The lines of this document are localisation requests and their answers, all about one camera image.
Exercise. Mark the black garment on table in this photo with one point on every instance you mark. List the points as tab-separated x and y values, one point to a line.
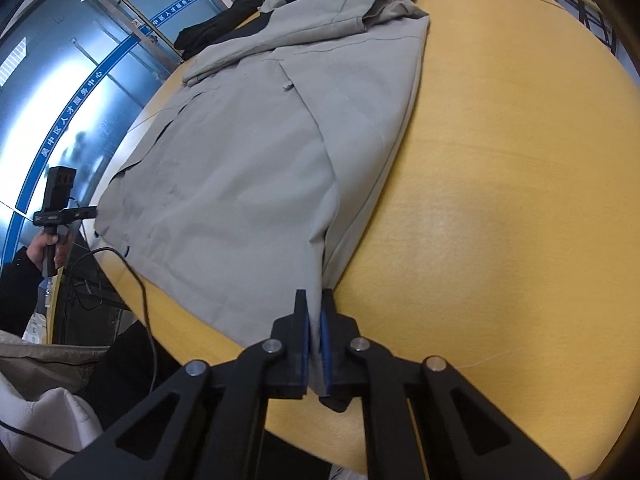
193	39

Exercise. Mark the white bag on floor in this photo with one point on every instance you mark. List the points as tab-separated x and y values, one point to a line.
45	422

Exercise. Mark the grey and black jacket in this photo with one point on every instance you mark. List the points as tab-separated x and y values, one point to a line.
259	176

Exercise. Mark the person's left hand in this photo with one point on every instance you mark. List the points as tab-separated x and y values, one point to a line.
36	251

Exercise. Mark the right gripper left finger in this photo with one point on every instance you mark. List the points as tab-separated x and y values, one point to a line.
205	422

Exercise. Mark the person's left forearm black sleeve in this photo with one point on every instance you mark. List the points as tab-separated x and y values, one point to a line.
20	280

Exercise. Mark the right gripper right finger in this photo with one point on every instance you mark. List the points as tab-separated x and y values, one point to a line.
422	420

